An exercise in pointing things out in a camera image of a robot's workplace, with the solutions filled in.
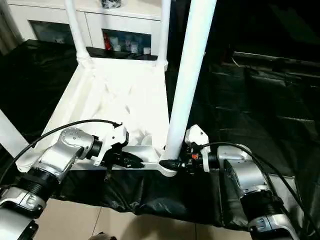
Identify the black work surface mat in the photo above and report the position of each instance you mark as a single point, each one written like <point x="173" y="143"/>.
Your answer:
<point x="262" y="105"/>

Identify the dark patterned object on cabinet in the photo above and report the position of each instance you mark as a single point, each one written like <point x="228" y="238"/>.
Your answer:
<point x="112" y="3"/>

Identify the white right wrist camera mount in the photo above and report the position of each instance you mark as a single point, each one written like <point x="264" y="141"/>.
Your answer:
<point x="198" y="136"/>

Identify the white glass door cabinet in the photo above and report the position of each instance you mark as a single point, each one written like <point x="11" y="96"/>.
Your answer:
<point x="50" y="15"/>

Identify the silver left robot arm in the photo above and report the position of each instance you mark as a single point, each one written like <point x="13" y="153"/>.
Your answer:
<point x="62" y="152"/>

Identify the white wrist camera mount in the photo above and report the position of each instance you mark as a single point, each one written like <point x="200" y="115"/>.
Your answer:
<point x="115" y="136"/>
<point x="198" y="136"/>

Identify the red bottle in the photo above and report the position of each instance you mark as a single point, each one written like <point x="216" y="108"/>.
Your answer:
<point x="108" y="42"/>

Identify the white jar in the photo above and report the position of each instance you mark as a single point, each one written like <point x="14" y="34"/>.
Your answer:
<point x="146" y="50"/>
<point x="117" y="46"/>

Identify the white plastic table top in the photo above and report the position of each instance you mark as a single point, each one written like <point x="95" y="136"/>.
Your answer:
<point x="125" y="87"/>

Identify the white plastic table leg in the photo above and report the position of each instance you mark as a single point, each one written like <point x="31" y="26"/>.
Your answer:
<point x="76" y="30"/>
<point x="163" y="32"/>
<point x="11" y="135"/>
<point x="190" y="70"/>

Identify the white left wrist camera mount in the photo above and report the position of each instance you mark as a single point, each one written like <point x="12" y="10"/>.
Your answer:
<point x="115" y="136"/>

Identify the grey curtain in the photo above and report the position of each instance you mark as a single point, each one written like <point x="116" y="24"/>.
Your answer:
<point x="10" y="27"/>

